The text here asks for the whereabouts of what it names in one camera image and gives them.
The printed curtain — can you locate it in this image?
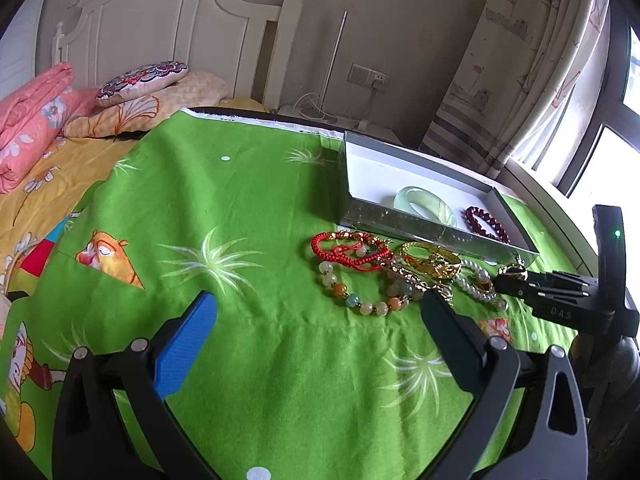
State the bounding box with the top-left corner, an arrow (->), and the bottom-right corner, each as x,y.
420,0 -> 617,179

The patterned round cushion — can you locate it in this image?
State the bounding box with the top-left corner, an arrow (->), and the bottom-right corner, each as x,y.
95,61 -> 190,108

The orange floral pillow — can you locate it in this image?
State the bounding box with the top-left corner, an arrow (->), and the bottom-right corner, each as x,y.
62,71 -> 231,139

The pearl bracelet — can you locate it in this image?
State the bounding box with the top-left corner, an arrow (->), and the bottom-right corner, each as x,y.
455,259 -> 509,312

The white plug cable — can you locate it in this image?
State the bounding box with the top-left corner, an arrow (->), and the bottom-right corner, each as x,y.
356,87 -> 382,128

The dark red bead bracelet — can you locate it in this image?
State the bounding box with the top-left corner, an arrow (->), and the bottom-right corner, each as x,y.
462,205 -> 511,245

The gold bangle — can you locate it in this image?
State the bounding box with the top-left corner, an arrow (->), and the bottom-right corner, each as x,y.
399,241 -> 462,282

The dark rounded object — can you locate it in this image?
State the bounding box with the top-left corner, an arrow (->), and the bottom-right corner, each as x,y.
570,332 -> 640,463

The small gold ornament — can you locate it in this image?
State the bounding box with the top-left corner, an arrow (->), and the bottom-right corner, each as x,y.
496,255 -> 529,282

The white wardrobe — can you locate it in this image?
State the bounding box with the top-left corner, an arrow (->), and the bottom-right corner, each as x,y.
0,0 -> 57,102

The multicolour bead bracelet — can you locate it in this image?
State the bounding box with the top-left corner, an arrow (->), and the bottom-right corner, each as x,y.
318,255 -> 426,317

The white nightstand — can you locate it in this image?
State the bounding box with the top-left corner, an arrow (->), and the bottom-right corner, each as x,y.
277,104 -> 401,147

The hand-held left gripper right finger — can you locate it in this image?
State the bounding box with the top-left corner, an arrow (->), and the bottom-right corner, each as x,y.
421,290 -> 589,480

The white window sill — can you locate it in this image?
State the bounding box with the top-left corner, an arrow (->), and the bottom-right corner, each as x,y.
500,157 -> 601,272

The grey jewelry box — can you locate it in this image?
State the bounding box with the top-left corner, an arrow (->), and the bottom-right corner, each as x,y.
338,130 -> 541,267

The white wooden headboard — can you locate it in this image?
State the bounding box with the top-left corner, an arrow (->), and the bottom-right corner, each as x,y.
52,0 -> 307,111

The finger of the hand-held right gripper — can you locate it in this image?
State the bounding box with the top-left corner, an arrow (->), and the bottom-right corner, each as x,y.
520,270 -> 598,292
493,276 -> 596,308

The window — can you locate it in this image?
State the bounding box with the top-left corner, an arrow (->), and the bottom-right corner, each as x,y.
565,7 -> 640,266

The wall switch plate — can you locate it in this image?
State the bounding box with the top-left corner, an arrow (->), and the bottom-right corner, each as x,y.
348,62 -> 374,86

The green printed cloth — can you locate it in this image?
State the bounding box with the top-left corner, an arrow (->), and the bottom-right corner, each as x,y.
30,107 -> 596,480

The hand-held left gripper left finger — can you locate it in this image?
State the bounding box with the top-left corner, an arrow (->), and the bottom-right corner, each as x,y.
56,290 -> 221,480

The red cord bracelet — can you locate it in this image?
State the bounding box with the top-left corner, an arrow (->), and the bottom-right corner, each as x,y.
311,230 -> 396,272

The thin white rod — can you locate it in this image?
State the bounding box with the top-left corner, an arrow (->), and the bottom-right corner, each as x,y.
320,10 -> 348,117

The pink floral quilt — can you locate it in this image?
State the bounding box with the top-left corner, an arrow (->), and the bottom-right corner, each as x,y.
0,61 -> 98,195

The gold chain bracelet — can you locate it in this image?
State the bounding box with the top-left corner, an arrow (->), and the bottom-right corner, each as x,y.
384,260 -> 456,307

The white coiled cable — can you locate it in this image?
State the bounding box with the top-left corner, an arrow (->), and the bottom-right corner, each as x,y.
292,92 -> 342,122

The pale green jade bangle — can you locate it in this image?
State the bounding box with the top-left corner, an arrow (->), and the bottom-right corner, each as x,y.
393,186 -> 457,228

